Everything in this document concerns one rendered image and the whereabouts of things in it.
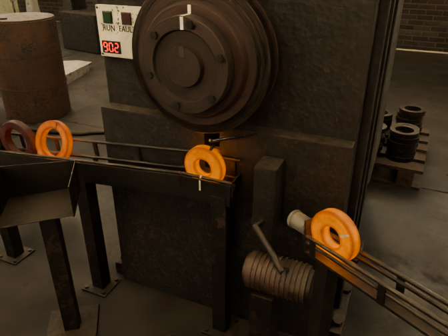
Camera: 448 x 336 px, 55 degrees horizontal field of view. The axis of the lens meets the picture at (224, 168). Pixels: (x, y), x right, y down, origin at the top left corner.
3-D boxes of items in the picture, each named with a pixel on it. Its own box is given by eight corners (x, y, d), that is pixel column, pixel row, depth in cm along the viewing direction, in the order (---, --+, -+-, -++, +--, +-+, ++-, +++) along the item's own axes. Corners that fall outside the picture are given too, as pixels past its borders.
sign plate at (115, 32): (105, 54, 163) (98, 3, 154) (164, 61, 153) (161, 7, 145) (101, 55, 161) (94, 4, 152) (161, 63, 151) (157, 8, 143)
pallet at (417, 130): (249, 156, 328) (251, 101, 307) (284, 121, 393) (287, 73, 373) (419, 191, 281) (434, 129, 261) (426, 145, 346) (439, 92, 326)
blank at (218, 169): (182, 149, 155) (177, 152, 153) (216, 139, 146) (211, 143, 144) (199, 187, 159) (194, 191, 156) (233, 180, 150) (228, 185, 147)
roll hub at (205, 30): (154, 102, 139) (147, 11, 126) (234, 115, 129) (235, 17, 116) (144, 107, 135) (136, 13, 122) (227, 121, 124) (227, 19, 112)
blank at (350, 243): (329, 260, 127) (321, 265, 126) (311, 211, 128) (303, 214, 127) (369, 259, 114) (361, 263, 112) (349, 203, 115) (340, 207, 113)
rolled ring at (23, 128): (23, 121, 178) (29, 119, 181) (-7, 122, 186) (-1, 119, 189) (38, 162, 185) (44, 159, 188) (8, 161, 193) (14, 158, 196)
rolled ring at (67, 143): (30, 126, 184) (37, 126, 187) (40, 168, 184) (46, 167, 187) (61, 115, 176) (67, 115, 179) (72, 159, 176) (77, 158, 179)
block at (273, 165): (261, 212, 157) (264, 153, 146) (282, 217, 154) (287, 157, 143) (251, 227, 148) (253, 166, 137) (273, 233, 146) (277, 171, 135)
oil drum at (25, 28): (39, 99, 448) (21, 9, 407) (85, 107, 427) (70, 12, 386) (-9, 118, 400) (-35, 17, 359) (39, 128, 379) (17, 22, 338)
